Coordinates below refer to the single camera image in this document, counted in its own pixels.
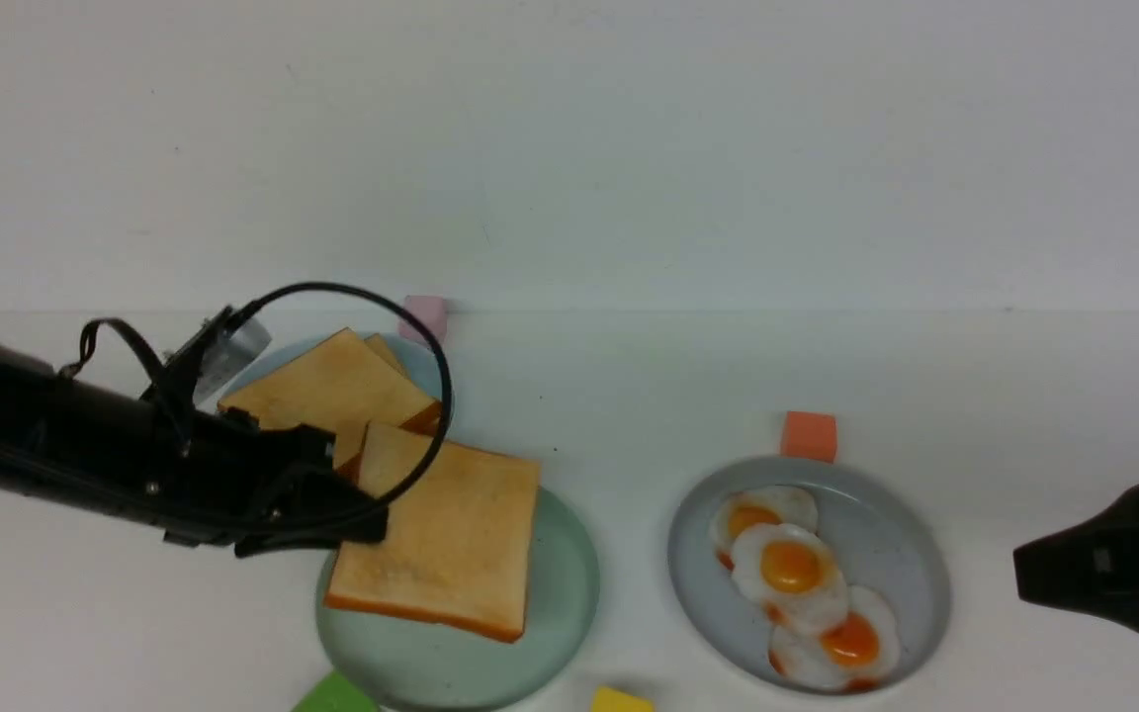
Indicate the fried egg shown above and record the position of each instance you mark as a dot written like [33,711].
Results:
[765,505]
[853,656]
[792,575]

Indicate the sandwich toast slice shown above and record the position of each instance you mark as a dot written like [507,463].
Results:
[341,386]
[456,551]

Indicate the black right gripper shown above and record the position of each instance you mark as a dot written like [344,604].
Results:
[1091,568]

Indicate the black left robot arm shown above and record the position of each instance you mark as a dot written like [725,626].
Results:
[75,444]

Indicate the green foam cube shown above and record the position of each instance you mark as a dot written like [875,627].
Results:
[334,693]

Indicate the pink foam cube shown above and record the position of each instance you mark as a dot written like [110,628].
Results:
[431,311]

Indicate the light blue bread plate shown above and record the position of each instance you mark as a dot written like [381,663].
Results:
[418,361]

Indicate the upper toast slice on blue plate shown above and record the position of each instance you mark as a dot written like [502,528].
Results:
[378,344]

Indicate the grey egg plate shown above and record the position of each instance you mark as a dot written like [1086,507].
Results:
[877,541]

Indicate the orange foam cube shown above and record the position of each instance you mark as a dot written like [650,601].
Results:
[809,435]

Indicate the green sandwich plate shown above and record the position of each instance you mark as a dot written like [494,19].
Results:
[415,666]

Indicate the yellow foam cube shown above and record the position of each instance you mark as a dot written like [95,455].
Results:
[609,699]

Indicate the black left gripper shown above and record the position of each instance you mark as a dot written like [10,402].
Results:
[231,473]

